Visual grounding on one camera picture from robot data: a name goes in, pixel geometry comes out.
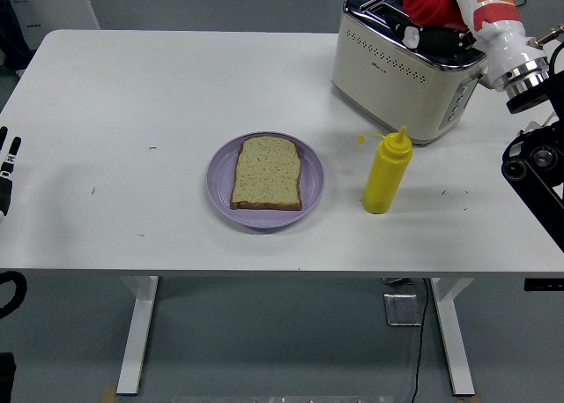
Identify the white ribbed appliance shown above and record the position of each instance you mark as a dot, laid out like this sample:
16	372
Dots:
53	10

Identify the purple round plate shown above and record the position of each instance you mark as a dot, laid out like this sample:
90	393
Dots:
220	178

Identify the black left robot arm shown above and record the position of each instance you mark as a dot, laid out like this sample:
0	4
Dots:
5	376

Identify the black table control panel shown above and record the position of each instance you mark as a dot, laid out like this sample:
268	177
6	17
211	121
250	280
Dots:
544	284

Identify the cream and chrome toaster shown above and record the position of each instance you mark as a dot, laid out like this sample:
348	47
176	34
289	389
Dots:
388	81

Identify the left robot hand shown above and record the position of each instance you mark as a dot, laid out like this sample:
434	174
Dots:
4	187

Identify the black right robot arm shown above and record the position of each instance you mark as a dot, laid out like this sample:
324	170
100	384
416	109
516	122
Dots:
535	173

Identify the metal floor socket plate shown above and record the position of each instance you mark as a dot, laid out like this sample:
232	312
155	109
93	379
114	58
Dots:
402	309

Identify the white table leg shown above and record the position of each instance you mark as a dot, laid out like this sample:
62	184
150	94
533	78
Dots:
454	332
138	332

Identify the slice of bread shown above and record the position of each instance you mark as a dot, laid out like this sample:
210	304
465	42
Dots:
269	173

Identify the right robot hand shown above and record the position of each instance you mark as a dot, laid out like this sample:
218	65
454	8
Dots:
498	37

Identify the yellow squeeze bottle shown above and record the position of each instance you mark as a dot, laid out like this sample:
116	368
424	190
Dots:
388	173

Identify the red squeeze bottle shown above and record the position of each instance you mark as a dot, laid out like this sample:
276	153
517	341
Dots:
429	4

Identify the person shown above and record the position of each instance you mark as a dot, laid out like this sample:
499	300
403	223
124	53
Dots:
11	32

